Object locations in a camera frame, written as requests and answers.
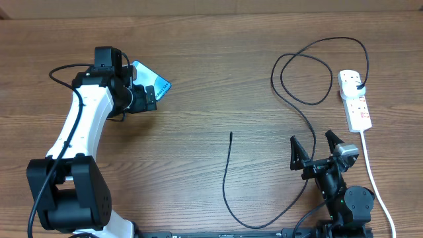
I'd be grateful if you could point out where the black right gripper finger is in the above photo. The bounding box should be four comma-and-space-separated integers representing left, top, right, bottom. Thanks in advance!
325, 130, 344, 153
290, 136, 312, 171

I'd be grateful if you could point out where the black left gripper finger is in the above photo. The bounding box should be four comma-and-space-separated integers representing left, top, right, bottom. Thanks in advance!
122, 65, 137, 87
145, 85, 157, 111

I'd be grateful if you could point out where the blue Galaxy smartphone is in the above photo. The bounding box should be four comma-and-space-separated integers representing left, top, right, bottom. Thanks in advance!
132, 60, 172, 101

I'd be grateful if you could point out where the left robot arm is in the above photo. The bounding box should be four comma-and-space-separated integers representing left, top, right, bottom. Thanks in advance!
26, 46, 157, 237

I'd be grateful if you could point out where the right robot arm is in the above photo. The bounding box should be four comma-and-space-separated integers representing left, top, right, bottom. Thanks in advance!
282, 130, 375, 238

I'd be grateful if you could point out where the white charger adapter plug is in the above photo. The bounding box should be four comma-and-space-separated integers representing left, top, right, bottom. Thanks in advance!
340, 83, 366, 100

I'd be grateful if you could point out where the white power strip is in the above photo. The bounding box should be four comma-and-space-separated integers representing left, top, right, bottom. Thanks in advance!
338, 69, 372, 133

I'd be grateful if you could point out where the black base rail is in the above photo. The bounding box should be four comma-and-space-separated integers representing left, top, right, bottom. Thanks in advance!
132, 227, 374, 238

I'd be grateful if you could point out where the white power strip cord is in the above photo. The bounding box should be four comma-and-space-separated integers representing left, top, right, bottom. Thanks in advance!
359, 130, 397, 238

